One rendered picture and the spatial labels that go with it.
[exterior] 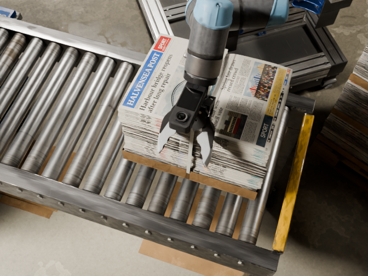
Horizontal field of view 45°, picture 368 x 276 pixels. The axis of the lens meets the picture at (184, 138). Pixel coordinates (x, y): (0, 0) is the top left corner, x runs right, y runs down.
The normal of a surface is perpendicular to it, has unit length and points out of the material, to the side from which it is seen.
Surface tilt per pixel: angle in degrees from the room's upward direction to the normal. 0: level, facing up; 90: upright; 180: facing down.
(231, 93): 9
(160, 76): 8
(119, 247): 0
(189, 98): 4
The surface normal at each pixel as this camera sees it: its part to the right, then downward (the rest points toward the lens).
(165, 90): 0.07, -0.58
